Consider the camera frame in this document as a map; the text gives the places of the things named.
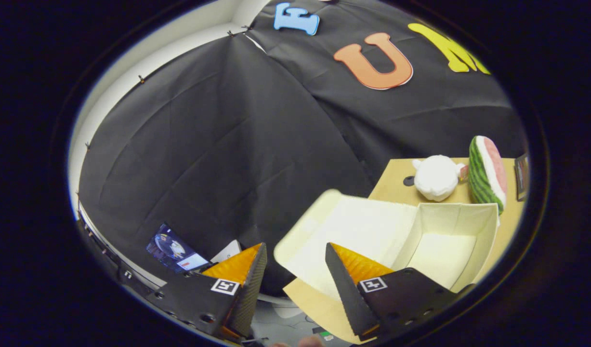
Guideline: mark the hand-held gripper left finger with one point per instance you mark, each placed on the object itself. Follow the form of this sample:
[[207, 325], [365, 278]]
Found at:
[[249, 299]]

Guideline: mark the black cover book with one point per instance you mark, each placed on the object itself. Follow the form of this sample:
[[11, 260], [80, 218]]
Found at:
[[521, 176]]

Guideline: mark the black backdrop cloth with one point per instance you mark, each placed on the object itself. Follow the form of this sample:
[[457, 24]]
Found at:
[[218, 144]]

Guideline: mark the lit display screen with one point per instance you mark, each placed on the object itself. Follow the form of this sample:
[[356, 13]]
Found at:
[[177, 250]]

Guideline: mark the white paper sheet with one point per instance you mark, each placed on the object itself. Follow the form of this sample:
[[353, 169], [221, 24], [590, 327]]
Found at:
[[230, 251]]

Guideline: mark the white plush toy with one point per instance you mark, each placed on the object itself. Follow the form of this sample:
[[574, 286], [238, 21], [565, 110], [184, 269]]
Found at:
[[437, 178]]

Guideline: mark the watermelon slice plush toy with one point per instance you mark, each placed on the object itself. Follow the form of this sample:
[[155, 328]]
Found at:
[[488, 173]]

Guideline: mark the cream storage box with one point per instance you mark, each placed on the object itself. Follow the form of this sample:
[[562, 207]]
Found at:
[[372, 226]]

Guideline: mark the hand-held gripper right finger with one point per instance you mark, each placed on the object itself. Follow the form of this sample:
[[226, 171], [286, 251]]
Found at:
[[346, 294]]

